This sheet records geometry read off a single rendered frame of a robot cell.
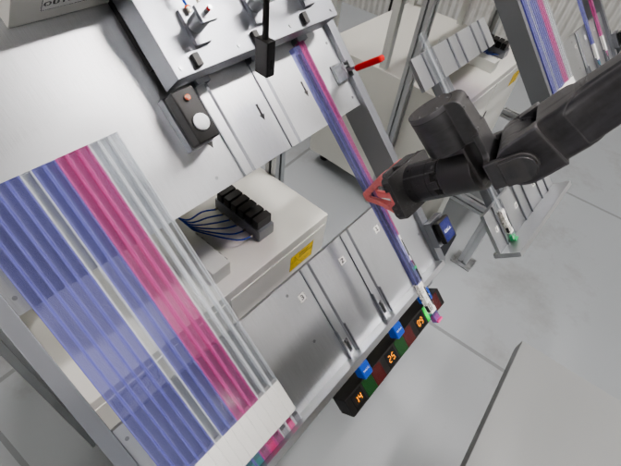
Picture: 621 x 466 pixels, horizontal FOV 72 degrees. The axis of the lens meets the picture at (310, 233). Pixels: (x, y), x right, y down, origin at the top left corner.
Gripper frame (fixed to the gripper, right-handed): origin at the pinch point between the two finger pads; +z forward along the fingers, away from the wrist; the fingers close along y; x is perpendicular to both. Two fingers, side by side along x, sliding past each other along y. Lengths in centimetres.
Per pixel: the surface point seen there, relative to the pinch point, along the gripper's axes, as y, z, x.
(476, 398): -41, 42, 97
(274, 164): -21, 49, -7
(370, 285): 0.7, 10.7, 17.7
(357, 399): 15.2, 11.7, 32.9
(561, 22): -284, 65, 16
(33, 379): 52, 62, 5
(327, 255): 6.0, 10.7, 7.3
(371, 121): -18.6, 10.0, -8.1
